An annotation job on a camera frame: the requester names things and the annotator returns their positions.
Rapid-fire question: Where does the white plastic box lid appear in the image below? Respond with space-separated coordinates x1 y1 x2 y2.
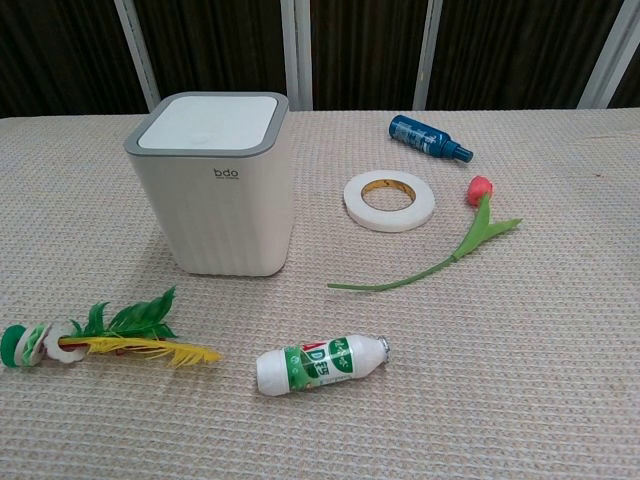
137 96 279 151

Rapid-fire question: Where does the white trash bin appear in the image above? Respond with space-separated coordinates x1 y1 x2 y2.
122 91 295 277

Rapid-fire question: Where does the white tape roll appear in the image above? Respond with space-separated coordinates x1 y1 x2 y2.
342 169 436 234

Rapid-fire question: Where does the white yogurt drink bottle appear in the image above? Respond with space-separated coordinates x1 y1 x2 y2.
256 333 393 399

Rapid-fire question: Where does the blue spray bottle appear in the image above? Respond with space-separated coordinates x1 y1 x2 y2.
388 114 474 163

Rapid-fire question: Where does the red artificial tulip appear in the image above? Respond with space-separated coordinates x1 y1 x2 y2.
327 174 524 292

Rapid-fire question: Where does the green yellow feather shuttlecock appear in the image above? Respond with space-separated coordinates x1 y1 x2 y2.
0 285 222 370

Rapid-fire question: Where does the beige woven table cloth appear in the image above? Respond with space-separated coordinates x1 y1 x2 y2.
0 106 640 480

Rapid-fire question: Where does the white metal frame post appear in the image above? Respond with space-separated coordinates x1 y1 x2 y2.
581 0 640 109
411 0 445 111
279 0 314 112
113 0 162 114

